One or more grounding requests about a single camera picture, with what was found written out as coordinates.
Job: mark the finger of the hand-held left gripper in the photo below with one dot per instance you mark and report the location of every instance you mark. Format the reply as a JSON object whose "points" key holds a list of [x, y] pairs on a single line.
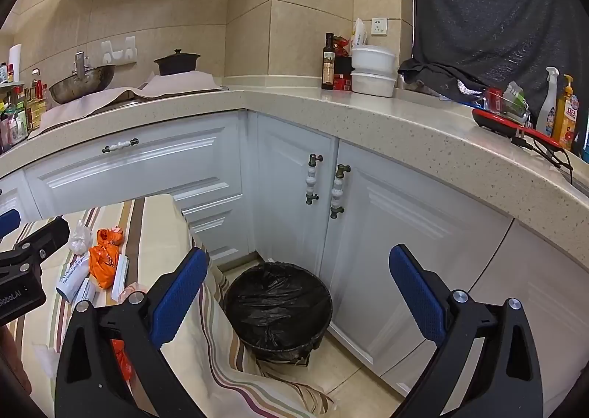
{"points": [[48, 237], [7, 222]]}

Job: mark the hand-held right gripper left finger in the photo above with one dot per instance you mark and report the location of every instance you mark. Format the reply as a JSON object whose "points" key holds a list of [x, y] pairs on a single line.
{"points": [[179, 294]]}

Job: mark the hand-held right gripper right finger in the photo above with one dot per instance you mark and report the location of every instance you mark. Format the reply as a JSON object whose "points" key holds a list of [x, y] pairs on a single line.
{"points": [[418, 294]]}

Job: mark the clear plastic bag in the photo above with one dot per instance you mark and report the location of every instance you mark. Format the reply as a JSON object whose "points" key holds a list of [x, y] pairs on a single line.
{"points": [[79, 238]]}

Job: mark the white paper packet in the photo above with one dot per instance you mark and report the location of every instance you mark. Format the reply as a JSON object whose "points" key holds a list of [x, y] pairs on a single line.
{"points": [[85, 294], [69, 280]]}

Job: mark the orange plastic wrapper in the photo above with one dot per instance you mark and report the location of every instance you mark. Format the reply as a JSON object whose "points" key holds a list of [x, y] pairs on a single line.
{"points": [[103, 261]]}

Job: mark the black trash bin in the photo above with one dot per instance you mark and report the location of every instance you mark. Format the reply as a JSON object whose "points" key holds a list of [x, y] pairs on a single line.
{"points": [[276, 307]]}

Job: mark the person's left forearm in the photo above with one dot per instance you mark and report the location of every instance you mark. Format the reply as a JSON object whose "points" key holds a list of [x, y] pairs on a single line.
{"points": [[9, 358]]}

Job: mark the pale pink wrapper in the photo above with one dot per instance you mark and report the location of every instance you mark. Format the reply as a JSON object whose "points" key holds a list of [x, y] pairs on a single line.
{"points": [[131, 288]]}

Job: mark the striped tablecloth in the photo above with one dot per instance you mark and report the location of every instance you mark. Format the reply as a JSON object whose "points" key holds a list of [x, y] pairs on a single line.
{"points": [[152, 225]]}

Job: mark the small orange wrapper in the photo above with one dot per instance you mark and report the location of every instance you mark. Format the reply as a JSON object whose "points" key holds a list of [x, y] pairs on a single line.
{"points": [[122, 358]]}

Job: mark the row of condiment bottles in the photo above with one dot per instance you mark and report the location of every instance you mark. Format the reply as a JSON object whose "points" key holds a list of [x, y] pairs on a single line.
{"points": [[18, 119]]}

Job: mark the wide white cabinet front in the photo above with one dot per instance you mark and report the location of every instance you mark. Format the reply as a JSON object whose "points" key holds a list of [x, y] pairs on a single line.
{"points": [[138, 169]]}

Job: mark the beige cloth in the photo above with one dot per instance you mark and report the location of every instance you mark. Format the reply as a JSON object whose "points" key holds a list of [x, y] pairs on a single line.
{"points": [[92, 105]]}

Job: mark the narrow white cabinet door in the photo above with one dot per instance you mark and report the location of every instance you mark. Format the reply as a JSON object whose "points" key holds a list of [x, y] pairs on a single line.
{"points": [[285, 197]]}

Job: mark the steel wok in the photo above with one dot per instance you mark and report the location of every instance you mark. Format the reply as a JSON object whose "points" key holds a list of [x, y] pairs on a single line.
{"points": [[83, 84]]}

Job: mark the paper towel roll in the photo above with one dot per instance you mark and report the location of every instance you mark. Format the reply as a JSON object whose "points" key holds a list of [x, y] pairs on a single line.
{"points": [[14, 61]]}

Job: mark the red tray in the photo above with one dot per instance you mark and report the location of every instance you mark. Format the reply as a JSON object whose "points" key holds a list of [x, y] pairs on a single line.
{"points": [[492, 119]]}

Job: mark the clear container red lid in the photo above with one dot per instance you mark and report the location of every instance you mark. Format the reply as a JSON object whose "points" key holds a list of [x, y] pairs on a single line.
{"points": [[497, 100]]}

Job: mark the white lidded container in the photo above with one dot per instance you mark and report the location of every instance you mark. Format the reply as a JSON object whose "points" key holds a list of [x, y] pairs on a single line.
{"points": [[372, 84], [372, 59]]}

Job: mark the black lidded pot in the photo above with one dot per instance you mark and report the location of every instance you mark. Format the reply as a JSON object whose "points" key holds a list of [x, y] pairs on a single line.
{"points": [[177, 64]]}

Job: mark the green white packet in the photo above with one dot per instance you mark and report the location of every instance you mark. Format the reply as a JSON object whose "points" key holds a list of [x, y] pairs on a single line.
{"points": [[517, 98]]}

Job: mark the white spray bottle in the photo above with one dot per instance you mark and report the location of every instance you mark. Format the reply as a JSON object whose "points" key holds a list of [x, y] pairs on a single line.
{"points": [[547, 110]]}

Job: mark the yellow pump bottle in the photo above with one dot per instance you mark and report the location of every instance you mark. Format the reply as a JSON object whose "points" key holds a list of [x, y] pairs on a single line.
{"points": [[565, 119]]}

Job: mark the dark oil bottle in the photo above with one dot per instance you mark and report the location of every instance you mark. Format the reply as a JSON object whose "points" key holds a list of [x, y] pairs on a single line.
{"points": [[328, 68]]}

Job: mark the red snack bag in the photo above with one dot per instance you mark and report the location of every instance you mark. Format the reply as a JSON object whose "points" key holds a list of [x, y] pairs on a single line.
{"points": [[341, 47]]}

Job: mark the white plastic bag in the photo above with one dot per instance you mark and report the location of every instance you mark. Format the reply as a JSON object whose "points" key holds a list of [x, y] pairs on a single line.
{"points": [[358, 34]]}

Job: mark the dark grey cloth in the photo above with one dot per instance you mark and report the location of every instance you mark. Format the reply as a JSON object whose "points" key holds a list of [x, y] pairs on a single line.
{"points": [[483, 8]]}

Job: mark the white wall hook rack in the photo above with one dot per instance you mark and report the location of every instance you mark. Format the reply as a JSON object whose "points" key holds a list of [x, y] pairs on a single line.
{"points": [[131, 52]]}

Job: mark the white wall socket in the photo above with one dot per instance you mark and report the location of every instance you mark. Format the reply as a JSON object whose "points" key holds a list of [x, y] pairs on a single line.
{"points": [[379, 26]]}

